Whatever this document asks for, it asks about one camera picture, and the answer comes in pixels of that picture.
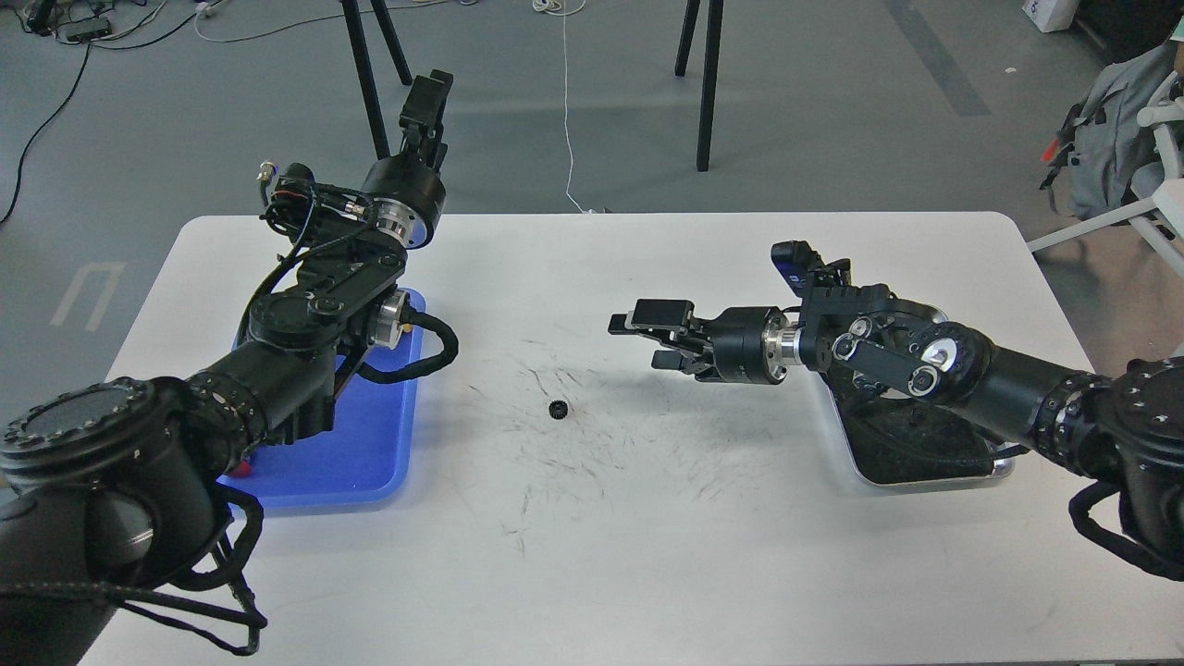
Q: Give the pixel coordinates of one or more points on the black tripod legs left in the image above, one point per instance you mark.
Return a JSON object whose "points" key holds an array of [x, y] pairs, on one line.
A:
{"points": [[361, 57]]}

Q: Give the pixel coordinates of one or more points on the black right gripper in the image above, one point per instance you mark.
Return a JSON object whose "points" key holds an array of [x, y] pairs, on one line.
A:
{"points": [[749, 345]]}

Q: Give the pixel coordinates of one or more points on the silver metal tray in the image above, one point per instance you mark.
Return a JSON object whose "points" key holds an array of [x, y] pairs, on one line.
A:
{"points": [[925, 444]]}

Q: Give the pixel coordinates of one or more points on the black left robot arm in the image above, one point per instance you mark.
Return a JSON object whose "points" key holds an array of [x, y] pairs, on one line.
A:
{"points": [[118, 499]]}

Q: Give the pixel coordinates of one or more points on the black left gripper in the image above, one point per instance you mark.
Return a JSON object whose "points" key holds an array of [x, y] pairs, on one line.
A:
{"points": [[406, 192]]}

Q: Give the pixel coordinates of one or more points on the white box on floor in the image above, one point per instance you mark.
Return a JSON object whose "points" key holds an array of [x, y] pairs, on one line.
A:
{"points": [[1050, 16]]}

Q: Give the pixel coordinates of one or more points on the grey backpack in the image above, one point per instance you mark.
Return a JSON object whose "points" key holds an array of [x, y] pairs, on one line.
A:
{"points": [[1101, 144]]}

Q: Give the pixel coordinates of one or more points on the blue plastic tray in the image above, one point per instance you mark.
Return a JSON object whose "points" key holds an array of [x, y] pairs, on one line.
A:
{"points": [[364, 459]]}

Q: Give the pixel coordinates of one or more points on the black tripod legs right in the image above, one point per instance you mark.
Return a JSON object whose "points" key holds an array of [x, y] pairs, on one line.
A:
{"points": [[710, 70]]}

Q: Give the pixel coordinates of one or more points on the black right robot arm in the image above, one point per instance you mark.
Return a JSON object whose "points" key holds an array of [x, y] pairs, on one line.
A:
{"points": [[1123, 433]]}

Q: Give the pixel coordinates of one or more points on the black tripod legs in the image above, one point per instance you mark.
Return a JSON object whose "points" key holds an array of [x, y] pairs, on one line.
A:
{"points": [[710, 70], [361, 57]]}

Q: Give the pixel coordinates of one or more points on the white chair frame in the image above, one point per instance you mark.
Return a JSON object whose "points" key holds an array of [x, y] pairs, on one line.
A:
{"points": [[1150, 219]]}

